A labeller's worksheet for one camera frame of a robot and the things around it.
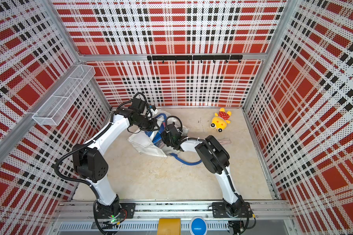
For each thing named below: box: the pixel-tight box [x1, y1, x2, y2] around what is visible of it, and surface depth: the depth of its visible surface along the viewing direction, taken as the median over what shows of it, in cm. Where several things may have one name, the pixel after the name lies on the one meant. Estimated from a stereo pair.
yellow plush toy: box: [209, 107, 232, 133], surface depth 109 cm
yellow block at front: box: [156, 217, 181, 235], surface depth 72 cm
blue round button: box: [191, 217, 207, 235], surface depth 70 cm
